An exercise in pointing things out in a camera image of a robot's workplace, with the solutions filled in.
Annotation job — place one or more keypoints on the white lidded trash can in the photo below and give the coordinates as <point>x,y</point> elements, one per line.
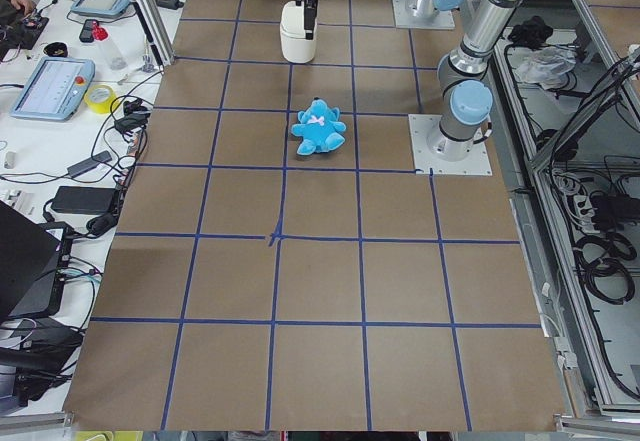
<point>296,48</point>

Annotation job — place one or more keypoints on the blue teddy bear plush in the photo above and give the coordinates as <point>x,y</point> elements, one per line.
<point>320,129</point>

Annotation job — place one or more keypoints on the yellow tape roll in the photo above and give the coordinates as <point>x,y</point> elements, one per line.
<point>99,99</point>

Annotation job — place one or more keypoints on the blue teach pendant near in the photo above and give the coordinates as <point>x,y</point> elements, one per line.
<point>55,89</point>

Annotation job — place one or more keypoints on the black power adapter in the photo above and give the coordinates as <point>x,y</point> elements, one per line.
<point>83,200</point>

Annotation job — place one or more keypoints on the black laptop computer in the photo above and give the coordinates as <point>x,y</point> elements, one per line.
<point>33,259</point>

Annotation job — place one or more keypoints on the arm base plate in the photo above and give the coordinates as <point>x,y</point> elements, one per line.
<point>422,14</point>
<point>434,153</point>

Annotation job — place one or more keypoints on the aluminium frame post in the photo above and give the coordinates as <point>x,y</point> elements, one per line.
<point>154,31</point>

